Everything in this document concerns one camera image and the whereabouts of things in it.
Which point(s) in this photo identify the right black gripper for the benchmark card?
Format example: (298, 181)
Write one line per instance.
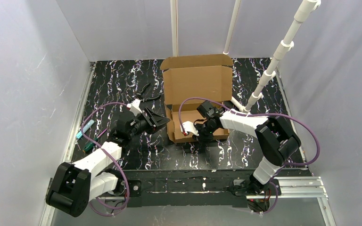
(201, 132)

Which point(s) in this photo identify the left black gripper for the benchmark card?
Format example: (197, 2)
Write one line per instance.
(151, 117)

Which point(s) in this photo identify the brown cardboard box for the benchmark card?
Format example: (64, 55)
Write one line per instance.
(188, 80)

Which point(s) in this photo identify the blue pen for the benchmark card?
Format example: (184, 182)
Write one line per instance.
(86, 127)

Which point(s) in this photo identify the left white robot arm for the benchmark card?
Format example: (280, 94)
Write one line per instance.
(75, 184)

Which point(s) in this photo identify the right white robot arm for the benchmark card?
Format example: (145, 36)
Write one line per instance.
(276, 138)

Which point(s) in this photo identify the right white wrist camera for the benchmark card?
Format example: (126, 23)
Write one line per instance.
(188, 127)

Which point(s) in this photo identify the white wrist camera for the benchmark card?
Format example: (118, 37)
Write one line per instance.
(188, 127)
(134, 107)

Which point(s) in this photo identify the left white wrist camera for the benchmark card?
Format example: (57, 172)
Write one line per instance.
(134, 107)

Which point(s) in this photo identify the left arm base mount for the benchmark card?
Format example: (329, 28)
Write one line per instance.
(117, 197)

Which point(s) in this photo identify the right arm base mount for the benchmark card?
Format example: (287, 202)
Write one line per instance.
(270, 190)

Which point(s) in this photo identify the aluminium table frame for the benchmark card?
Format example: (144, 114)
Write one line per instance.
(174, 174)

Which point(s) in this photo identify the white PVC pipe frame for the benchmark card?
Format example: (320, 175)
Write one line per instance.
(204, 26)

